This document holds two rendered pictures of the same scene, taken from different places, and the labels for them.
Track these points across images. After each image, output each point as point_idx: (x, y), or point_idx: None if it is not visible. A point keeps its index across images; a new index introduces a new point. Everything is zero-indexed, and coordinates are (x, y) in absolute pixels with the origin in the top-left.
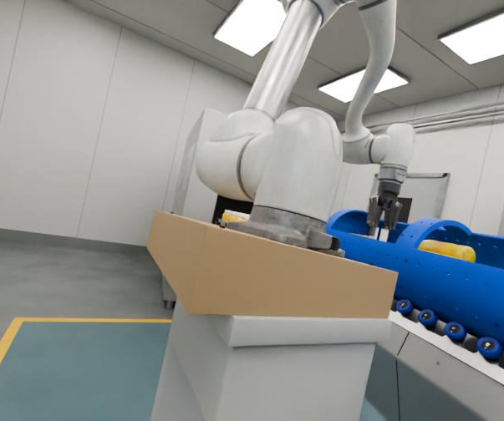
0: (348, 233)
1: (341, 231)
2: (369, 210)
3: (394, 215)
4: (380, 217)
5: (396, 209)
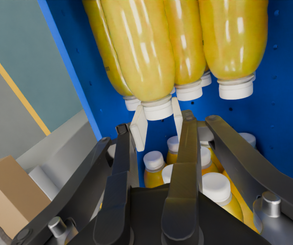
0: (76, 90)
1: (60, 53)
2: (75, 175)
3: (228, 167)
4: (138, 173)
5: (252, 205)
